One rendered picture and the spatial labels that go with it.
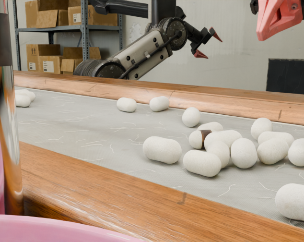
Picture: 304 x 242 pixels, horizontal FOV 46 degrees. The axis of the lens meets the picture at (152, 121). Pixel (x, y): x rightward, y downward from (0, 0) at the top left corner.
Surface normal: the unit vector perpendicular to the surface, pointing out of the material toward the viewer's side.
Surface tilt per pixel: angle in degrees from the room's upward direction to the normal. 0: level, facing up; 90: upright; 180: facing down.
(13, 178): 90
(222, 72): 90
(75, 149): 0
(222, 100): 45
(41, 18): 77
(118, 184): 0
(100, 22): 91
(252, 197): 0
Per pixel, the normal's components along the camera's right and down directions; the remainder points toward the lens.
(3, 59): 0.86, 0.11
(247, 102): -0.45, -0.58
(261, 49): -0.66, 0.16
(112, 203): 0.00, -0.98
